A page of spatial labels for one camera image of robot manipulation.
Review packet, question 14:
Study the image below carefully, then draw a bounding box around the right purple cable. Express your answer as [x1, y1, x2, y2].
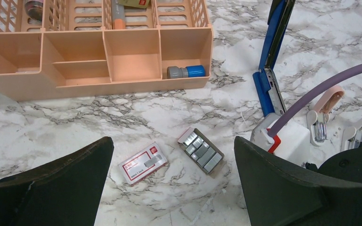
[267, 58, 362, 138]

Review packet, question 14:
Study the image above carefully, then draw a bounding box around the pink eraser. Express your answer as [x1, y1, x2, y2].
[305, 85, 346, 147]

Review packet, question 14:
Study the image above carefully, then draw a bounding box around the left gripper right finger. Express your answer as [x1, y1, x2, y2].
[234, 137, 362, 226]

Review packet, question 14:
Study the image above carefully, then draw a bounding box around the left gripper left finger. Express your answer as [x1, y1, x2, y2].
[0, 137, 114, 226]

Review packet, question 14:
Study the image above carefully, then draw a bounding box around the orange desk organizer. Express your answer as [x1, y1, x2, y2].
[0, 0, 214, 101]

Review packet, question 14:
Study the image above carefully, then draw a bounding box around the staple tray with staples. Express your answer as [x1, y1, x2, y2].
[177, 127, 225, 178]

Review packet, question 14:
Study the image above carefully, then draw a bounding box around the red staple box sleeve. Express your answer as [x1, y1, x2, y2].
[118, 142, 168, 186]

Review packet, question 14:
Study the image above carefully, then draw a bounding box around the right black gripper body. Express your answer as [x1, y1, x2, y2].
[249, 112, 362, 188]

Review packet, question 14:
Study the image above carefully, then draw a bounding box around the blue item in organizer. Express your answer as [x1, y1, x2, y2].
[167, 65, 206, 79]

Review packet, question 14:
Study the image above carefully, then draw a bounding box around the yellow box in organizer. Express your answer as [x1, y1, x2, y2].
[118, 0, 150, 8]

